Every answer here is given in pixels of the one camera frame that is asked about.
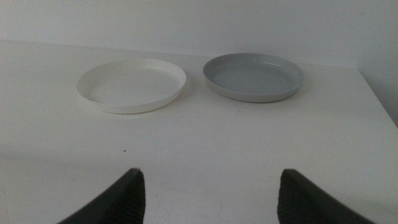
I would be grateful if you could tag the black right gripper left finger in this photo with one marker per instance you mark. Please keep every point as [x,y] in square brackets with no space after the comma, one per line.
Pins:
[124,202]

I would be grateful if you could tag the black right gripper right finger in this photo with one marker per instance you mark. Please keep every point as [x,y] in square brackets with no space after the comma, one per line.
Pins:
[301,202]

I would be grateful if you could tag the grey shallow bowl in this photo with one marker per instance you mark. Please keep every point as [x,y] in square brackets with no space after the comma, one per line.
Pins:
[252,77]

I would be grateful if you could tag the white shallow bowl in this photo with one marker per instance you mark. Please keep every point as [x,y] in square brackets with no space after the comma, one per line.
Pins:
[130,87]

